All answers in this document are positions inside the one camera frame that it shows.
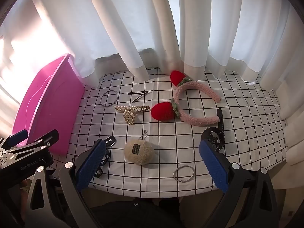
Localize beige fluffy pompom keychain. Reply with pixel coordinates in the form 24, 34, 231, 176
123, 130, 156, 165

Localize pink fuzzy strawberry headband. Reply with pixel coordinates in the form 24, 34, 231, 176
151, 70, 221, 127

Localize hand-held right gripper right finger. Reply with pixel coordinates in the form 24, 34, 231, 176
199, 139, 280, 228

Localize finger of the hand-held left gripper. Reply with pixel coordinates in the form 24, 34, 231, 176
22, 129, 59, 153
0, 129, 28, 150

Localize white curtain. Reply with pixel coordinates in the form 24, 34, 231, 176
0, 0, 304, 171

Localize silver metal bangle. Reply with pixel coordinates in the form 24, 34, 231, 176
100, 89, 118, 107

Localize black hair pin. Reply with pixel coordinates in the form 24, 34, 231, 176
128, 91, 152, 102

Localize pink pearl bead necklace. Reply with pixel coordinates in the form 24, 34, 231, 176
114, 104, 152, 125

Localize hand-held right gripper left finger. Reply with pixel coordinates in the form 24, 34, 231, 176
25, 139, 107, 228

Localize black printed lanyard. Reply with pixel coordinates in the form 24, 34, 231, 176
94, 135, 117, 178

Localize black strap watch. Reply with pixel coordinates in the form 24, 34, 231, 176
201, 108, 225, 151

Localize silver metal ring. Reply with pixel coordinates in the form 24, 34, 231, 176
173, 165, 195, 183

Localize black checked white tablecloth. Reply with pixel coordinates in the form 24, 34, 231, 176
46, 67, 289, 199

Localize pink plastic bin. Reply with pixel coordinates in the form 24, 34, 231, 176
12, 53, 85, 155

